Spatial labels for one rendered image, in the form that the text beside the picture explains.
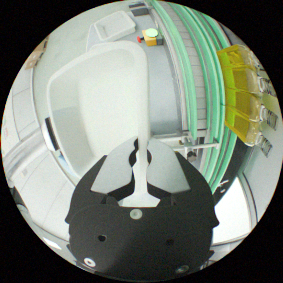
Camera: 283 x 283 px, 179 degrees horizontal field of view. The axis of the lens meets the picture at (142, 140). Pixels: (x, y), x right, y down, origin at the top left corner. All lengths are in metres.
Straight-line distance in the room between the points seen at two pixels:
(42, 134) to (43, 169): 3.27
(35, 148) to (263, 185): 0.70
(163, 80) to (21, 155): 0.59
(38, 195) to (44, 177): 0.71
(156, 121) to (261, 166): 0.51
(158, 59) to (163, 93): 0.17
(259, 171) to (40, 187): 3.88
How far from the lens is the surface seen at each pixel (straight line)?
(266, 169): 0.40
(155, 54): 0.49
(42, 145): 0.33
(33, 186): 3.56
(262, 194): 0.42
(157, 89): 0.46
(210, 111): 0.35
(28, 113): 3.59
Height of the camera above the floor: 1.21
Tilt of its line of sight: 58 degrees down
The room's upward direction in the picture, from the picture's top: 162 degrees counter-clockwise
